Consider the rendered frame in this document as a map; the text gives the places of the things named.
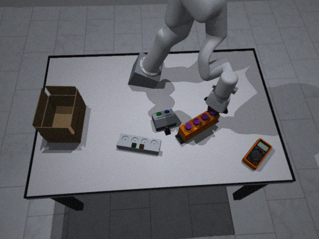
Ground grey rectangular panel with round recesses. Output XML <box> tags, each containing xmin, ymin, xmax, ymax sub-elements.
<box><xmin>116</xmin><ymin>133</ymin><xmax>161</xmax><ymax>154</ymax></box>

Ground grey key housing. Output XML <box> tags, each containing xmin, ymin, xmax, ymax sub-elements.
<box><xmin>152</xmin><ymin>109</ymin><xmax>176</xmax><ymax>135</ymax></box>

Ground orange digital multimeter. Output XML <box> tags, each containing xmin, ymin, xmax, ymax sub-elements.
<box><xmin>242</xmin><ymin>138</ymin><xmax>272</xmax><ymax>170</ymax></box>

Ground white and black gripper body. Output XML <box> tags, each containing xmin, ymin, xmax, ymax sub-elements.
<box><xmin>206</xmin><ymin>90</ymin><xmax>230</xmax><ymax>114</ymax></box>

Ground brown cardboard box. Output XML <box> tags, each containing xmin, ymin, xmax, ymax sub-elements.
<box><xmin>32</xmin><ymin>86</ymin><xmax>86</xmax><ymax>143</ymax></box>

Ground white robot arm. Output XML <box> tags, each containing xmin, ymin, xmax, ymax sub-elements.
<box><xmin>139</xmin><ymin>0</ymin><xmax>238</xmax><ymax>101</ymax></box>

